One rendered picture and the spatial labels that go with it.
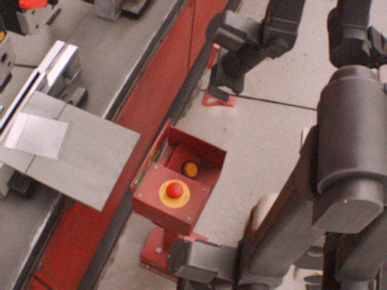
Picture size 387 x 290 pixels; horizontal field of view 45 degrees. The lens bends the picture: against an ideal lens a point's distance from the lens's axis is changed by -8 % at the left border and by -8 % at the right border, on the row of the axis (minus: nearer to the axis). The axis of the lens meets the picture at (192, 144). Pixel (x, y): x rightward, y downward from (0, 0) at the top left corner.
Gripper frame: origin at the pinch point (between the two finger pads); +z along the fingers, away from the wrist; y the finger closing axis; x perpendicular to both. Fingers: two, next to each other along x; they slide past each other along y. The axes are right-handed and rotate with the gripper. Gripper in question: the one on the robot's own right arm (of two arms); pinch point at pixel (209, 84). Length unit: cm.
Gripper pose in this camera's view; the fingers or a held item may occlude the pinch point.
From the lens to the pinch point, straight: 108.6
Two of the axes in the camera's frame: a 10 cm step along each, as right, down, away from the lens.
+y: -1.4, 8.8, -4.5
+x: 8.5, 3.4, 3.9
